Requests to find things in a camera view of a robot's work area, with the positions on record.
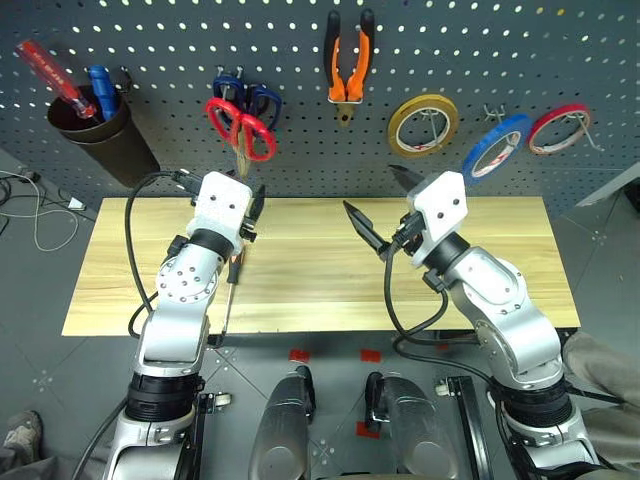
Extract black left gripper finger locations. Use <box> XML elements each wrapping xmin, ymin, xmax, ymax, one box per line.
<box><xmin>247</xmin><ymin>183</ymin><xmax>267</xmax><ymax>225</ymax></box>

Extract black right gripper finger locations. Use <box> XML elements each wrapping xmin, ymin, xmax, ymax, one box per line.
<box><xmin>342</xmin><ymin>199</ymin><xmax>393</xmax><ymax>263</ymax></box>
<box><xmin>387</xmin><ymin>164</ymin><xmax>426</xmax><ymax>192</ymax></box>

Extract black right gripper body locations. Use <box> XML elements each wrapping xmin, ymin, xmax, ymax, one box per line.
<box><xmin>391</xmin><ymin>209</ymin><xmax>428</xmax><ymax>259</ymax></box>

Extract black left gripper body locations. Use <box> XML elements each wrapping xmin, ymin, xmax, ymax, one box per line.
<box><xmin>239</xmin><ymin>214</ymin><xmax>259</xmax><ymax>245</ymax></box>

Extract yellow tape roll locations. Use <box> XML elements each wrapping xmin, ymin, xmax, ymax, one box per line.
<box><xmin>387</xmin><ymin>92</ymin><xmax>461</xmax><ymax>161</ymax></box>

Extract blue tape roll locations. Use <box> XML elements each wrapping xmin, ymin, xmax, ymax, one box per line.
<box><xmin>460</xmin><ymin>113</ymin><xmax>534</xmax><ymax>189</ymax></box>

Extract red tape roll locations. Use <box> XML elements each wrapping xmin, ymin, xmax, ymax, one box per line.
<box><xmin>527</xmin><ymin>102</ymin><xmax>593</xmax><ymax>157</ymax></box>

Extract grey perforated pegboard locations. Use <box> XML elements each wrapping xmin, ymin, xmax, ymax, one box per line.
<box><xmin>0</xmin><ymin>0</ymin><xmax>640</xmax><ymax>222</ymax></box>

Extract grey metal pegboard foot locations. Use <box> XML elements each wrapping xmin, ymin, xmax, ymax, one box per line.
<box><xmin>574</xmin><ymin>161</ymin><xmax>640</xmax><ymax>208</ymax></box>

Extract black and orange screwdriver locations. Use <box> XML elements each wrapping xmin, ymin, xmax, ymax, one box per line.
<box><xmin>218</xmin><ymin>246</ymin><xmax>248</xmax><ymax>338</ymax></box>

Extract orange and black pliers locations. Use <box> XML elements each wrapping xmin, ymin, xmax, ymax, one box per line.
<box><xmin>323</xmin><ymin>8</ymin><xmax>378</xmax><ymax>128</ymax></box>

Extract silver scissors hook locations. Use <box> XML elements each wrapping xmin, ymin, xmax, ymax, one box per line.
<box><xmin>215</xmin><ymin>64</ymin><xmax>247</xmax><ymax>102</ymax></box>

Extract black plastic cup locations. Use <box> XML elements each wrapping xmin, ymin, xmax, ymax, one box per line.
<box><xmin>46</xmin><ymin>83</ymin><xmax>162</xmax><ymax>189</ymax></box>

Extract silver rounded leg shell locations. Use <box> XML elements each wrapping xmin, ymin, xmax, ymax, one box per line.
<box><xmin>247</xmin><ymin>364</ymin><xmax>317</xmax><ymax>480</ymax></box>
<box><xmin>364</xmin><ymin>370</ymin><xmax>462</xmax><ymax>480</ymax></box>

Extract khaki trouser leg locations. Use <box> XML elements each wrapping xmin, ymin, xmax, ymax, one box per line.
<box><xmin>561</xmin><ymin>330</ymin><xmax>640</xmax><ymax>472</ymax></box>

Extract grey person's shoe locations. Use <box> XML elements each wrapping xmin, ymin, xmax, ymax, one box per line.
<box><xmin>1</xmin><ymin>409</ymin><xmax>45</xmax><ymax>464</ymax></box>

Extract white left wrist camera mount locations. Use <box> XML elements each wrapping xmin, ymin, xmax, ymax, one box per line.
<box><xmin>185</xmin><ymin>170</ymin><xmax>254</xmax><ymax>254</ymax></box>

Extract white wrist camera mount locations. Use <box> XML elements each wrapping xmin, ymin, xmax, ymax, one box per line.
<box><xmin>185</xmin><ymin>170</ymin><xmax>254</xmax><ymax>254</ymax></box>
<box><xmin>405</xmin><ymin>170</ymin><xmax>470</xmax><ymax>272</ymax></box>

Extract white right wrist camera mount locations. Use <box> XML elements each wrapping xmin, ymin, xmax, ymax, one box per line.
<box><xmin>405</xmin><ymin>170</ymin><xmax>470</xmax><ymax>272</ymax></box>

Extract red handled scissors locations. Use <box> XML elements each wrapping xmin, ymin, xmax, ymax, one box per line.
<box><xmin>204</xmin><ymin>96</ymin><xmax>278</xmax><ymax>179</ymax></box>

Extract silver wire tape hook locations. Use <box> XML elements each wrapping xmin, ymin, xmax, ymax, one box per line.
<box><xmin>418</xmin><ymin>108</ymin><xmax>450</xmax><ymax>147</ymax></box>
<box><xmin>563</xmin><ymin>109</ymin><xmax>605</xmax><ymax>153</ymax></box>
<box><xmin>483</xmin><ymin>102</ymin><xmax>522</xmax><ymax>151</ymax></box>

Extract blue handled scissors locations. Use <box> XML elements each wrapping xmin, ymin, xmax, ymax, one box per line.
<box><xmin>211</xmin><ymin>74</ymin><xmax>283</xmax><ymax>129</ymax></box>

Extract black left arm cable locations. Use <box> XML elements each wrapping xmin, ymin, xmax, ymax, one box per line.
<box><xmin>124</xmin><ymin>169</ymin><xmax>202</xmax><ymax>342</ymax></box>

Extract blue handled screwdriver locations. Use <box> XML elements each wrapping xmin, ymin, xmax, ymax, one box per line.
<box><xmin>87</xmin><ymin>64</ymin><xmax>121</xmax><ymax>123</ymax></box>

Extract black metal stand frame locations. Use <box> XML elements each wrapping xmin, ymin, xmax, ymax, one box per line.
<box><xmin>446</xmin><ymin>375</ymin><xmax>495</xmax><ymax>480</ymax></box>
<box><xmin>191</xmin><ymin>391</ymin><xmax>209</xmax><ymax>480</ymax></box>

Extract white floor cable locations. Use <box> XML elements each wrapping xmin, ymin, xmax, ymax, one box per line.
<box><xmin>0</xmin><ymin>169</ymin><xmax>81</xmax><ymax>253</ymax></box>

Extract red handled screwdriver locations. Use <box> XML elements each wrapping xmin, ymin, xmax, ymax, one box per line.
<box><xmin>14</xmin><ymin>39</ymin><xmax>102</xmax><ymax>121</ymax></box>

